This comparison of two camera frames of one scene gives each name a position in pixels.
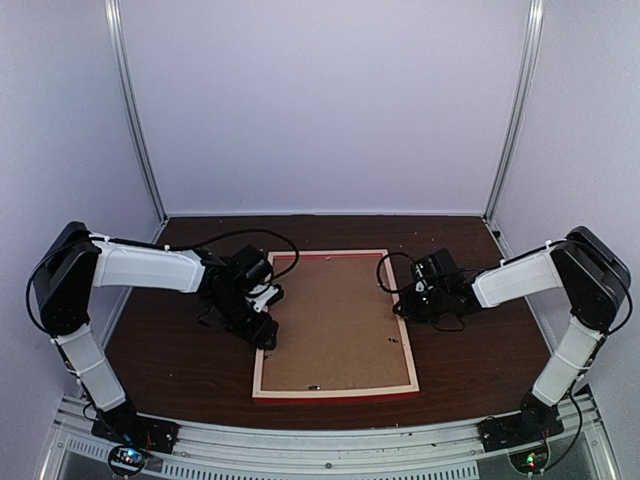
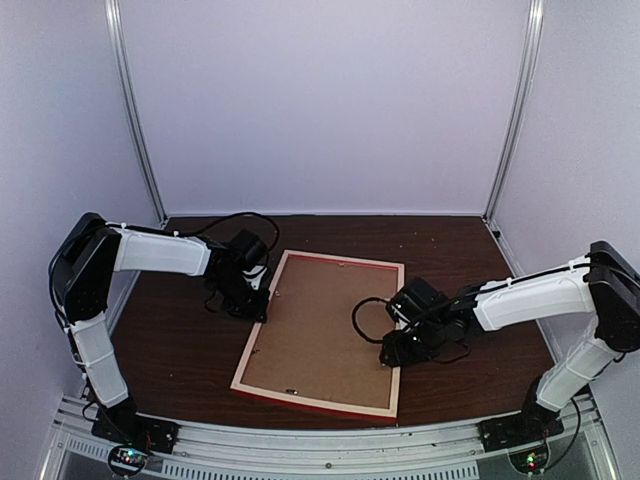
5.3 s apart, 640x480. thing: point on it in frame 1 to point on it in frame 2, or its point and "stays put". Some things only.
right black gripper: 407,310 to 397,353
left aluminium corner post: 116,27 stays put
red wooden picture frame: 397,392 to 307,400
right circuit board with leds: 530,460 stays put
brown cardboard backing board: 337,326 stays put
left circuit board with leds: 126,460 stays put
